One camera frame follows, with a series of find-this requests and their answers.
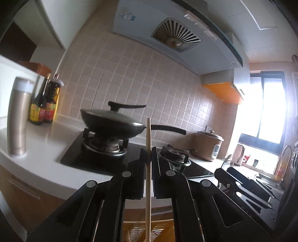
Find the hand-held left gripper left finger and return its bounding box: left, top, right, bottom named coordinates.
left=26, top=149, right=148, bottom=242

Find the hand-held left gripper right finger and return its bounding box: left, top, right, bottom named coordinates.
left=151, top=147, right=273, bottom=242

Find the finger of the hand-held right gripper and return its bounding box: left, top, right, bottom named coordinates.
left=214, top=168, right=272, bottom=209
left=226, top=166, right=278, bottom=200

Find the wooden chopstick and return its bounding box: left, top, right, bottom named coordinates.
left=144, top=118, right=152, bottom=242

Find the yellow utensil basket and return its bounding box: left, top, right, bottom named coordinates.
left=123, top=221, right=174, bottom=242

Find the yellow bottle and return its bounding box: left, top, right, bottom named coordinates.
left=275, top=160, right=283, bottom=181

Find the pink electric kettle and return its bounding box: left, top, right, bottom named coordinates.
left=233, top=144, right=245, bottom=166

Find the metal faucet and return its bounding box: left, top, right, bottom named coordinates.
left=280, top=145, right=293, bottom=182

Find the brown rice cooker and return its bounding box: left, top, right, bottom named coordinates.
left=191, top=130, right=224, bottom=162

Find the black frying pan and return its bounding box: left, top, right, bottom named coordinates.
left=80, top=109, right=187, bottom=140

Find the black gas stove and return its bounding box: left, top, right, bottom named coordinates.
left=60, top=130, right=215, bottom=180

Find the dark framed window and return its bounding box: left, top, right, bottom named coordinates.
left=239, top=71, right=287, bottom=155

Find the dark soy sauce bottle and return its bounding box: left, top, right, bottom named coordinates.
left=28, top=74, right=50, bottom=125
left=44, top=74, right=64, bottom=123

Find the gold thermos flask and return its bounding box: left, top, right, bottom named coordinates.
left=7, top=77, right=35, bottom=158

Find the pale blue range hood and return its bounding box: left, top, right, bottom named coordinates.
left=111, top=0, right=250, bottom=75

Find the brown box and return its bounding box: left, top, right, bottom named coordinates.
left=17, top=61, right=52, bottom=76

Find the glass pan lid black handle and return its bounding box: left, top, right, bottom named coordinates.
left=81, top=101, right=147, bottom=127

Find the orange wall cabinet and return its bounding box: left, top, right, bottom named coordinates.
left=201, top=69, right=251, bottom=105

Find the white wall cabinet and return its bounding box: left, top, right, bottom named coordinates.
left=0, top=0, right=68, bottom=64

